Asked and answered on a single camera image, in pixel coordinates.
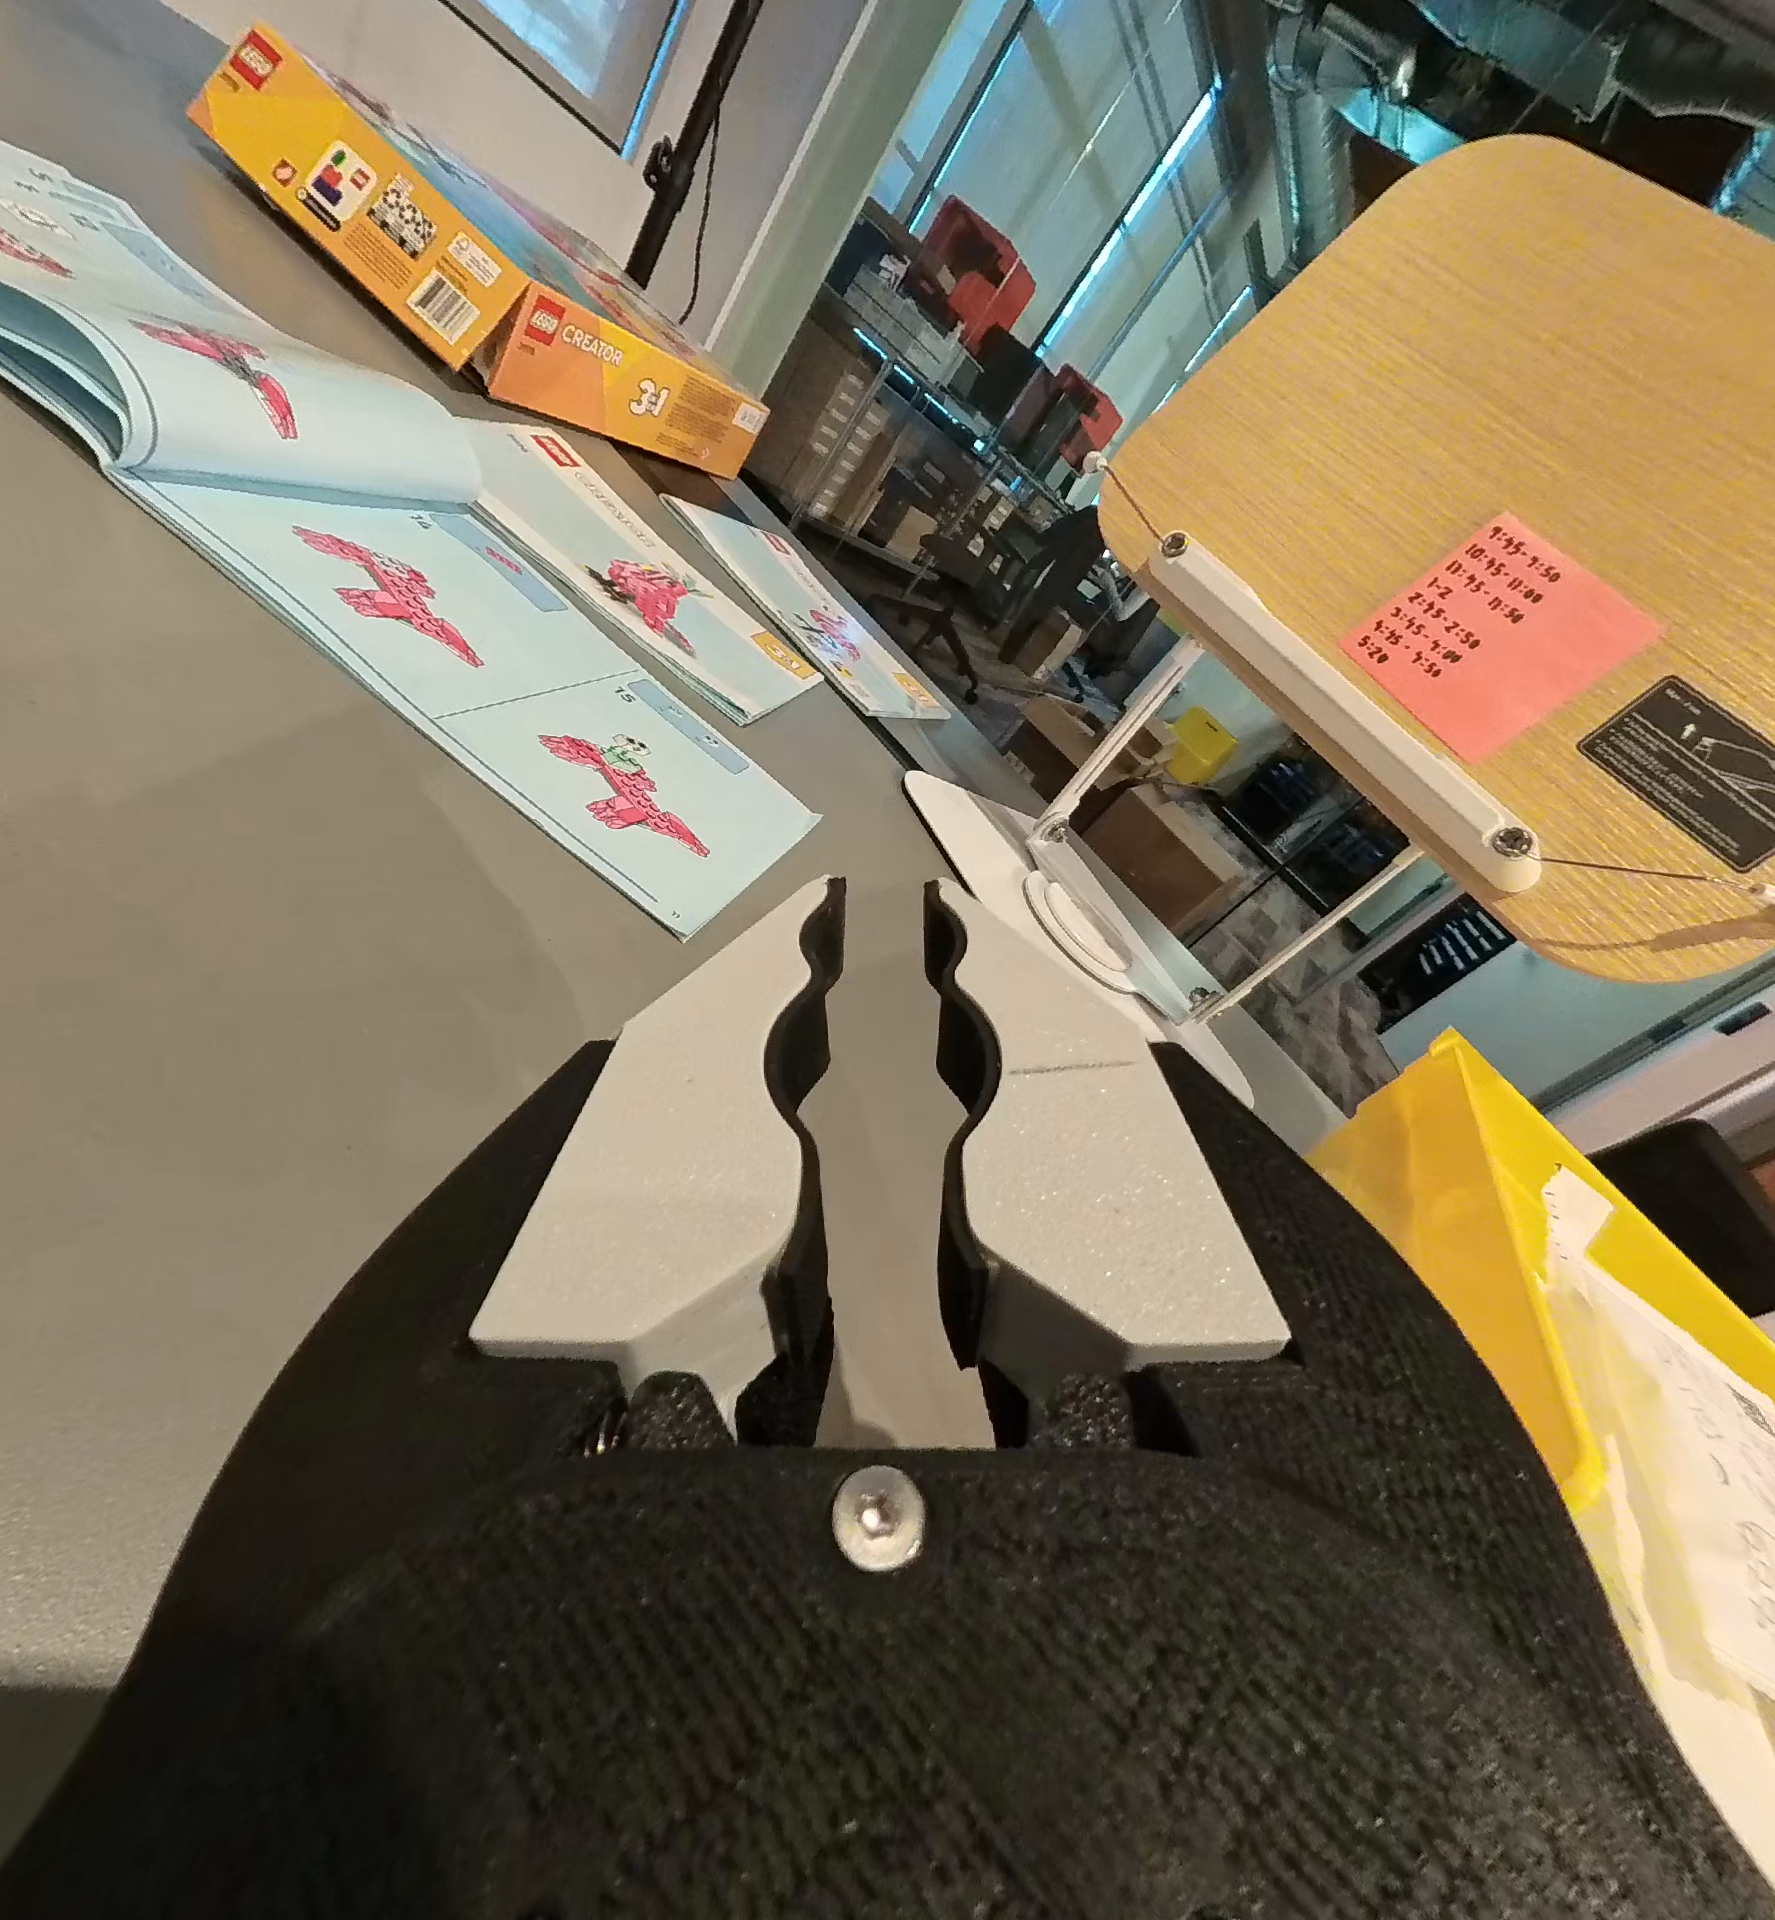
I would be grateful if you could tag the yellow plastic bin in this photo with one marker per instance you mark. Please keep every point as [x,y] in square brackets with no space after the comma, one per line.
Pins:
[1442,1200]

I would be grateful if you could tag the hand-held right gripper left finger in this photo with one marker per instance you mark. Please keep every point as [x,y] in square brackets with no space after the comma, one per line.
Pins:
[647,1185]

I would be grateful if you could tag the black chair back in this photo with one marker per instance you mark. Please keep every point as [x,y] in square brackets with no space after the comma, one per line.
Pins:
[1713,1214]

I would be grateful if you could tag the closed instruction booklet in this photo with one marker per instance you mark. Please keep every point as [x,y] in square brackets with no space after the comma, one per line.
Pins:
[602,525]
[827,600]

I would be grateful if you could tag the pink sticky note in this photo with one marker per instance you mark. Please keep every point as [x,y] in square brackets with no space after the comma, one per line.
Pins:
[1501,638]

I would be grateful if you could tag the silver ventilation duct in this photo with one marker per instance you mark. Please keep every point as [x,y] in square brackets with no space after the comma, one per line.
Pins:
[1339,136]

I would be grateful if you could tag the small yellow bin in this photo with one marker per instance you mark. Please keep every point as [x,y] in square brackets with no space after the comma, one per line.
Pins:
[1203,744]

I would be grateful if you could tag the pile of white paper bags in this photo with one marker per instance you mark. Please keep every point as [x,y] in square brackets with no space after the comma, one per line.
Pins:
[1727,1471]

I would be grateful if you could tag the drawer shelf unit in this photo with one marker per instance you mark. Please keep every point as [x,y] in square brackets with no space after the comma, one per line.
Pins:
[844,419]

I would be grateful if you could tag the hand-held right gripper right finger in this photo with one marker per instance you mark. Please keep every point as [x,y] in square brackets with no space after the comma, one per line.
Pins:
[1114,1200]

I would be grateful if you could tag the yellow toy box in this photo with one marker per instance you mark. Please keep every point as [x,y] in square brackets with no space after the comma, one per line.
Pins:
[423,255]

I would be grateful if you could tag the black label sticker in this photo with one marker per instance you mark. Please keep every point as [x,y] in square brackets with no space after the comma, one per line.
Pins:
[1713,773]

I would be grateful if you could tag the brown cardboard box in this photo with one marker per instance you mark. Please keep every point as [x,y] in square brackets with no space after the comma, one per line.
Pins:
[1051,743]
[1142,854]

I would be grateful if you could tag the instruction booklet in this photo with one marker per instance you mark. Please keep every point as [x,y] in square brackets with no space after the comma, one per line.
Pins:
[602,525]
[497,675]
[827,600]

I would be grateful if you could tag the wooden book stand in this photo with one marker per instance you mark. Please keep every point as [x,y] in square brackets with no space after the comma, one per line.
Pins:
[1428,374]

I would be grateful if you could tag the black office chair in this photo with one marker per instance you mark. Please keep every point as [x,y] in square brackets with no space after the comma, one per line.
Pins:
[1038,584]

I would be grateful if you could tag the black tripod pole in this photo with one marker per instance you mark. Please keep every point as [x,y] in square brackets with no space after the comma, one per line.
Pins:
[708,90]

